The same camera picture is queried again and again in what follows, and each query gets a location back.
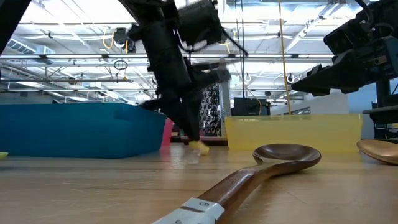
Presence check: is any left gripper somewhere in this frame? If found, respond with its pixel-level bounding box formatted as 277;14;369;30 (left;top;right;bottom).
129;21;233;142

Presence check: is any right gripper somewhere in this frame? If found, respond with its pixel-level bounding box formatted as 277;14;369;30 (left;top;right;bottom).
291;35;398;96

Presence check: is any yellow spatula clear handle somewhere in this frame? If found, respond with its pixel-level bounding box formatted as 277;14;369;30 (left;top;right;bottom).
174;140;210;169

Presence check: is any yellow translucent plastic bin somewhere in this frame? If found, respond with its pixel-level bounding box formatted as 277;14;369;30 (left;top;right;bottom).
224;113;364;153

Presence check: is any dark wooden spoon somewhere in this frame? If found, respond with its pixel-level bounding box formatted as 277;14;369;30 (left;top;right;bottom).
152;142;322;224

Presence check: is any light wooden spoon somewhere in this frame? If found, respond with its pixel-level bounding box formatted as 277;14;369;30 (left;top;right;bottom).
356;139;398;166

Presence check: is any teal plastic bin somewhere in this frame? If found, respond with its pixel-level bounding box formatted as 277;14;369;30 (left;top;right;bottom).
0;103;167;159

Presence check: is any pink plastic bin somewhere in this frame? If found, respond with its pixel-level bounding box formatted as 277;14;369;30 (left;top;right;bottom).
160;118;174;149

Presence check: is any pink metal box grater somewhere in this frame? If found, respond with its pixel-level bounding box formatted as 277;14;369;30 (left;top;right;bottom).
198;58;233;146

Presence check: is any black background monitor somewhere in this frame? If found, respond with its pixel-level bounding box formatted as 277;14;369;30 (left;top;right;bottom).
233;98;272;118

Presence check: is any yellow hanging cable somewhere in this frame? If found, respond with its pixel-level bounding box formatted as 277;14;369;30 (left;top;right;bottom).
278;0;292;116

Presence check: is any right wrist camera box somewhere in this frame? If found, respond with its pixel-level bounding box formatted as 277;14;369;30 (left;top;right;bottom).
323;17;374;56

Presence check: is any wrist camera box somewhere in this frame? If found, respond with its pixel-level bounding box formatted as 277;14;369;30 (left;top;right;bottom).
178;0;225;47
323;17;374;56

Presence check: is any black hanging cable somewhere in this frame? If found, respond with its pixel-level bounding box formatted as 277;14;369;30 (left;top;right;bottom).
234;0;246;99

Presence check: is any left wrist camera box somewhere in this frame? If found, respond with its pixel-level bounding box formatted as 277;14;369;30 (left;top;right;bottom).
178;0;225;47

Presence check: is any ceiling cable reel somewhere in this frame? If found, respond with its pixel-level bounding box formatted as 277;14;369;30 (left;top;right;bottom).
113;27;136;54

